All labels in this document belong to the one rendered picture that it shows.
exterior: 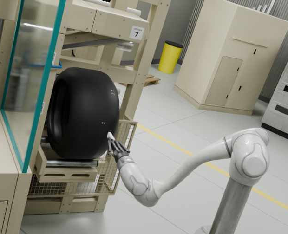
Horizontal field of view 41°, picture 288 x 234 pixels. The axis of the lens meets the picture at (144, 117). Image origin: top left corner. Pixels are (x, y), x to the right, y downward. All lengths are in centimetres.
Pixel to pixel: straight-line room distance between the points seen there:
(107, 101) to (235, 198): 94
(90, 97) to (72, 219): 155
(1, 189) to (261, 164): 98
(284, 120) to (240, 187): 615
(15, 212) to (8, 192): 11
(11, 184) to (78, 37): 131
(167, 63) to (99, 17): 692
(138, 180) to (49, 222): 168
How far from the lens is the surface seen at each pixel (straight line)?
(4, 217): 165
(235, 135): 176
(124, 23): 253
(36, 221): 338
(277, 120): 780
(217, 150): 177
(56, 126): 264
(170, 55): 926
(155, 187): 194
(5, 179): 154
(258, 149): 158
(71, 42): 259
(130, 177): 184
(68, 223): 342
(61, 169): 241
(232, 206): 170
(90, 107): 216
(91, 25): 245
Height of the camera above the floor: 209
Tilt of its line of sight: 20 degrees down
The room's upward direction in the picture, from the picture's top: 18 degrees clockwise
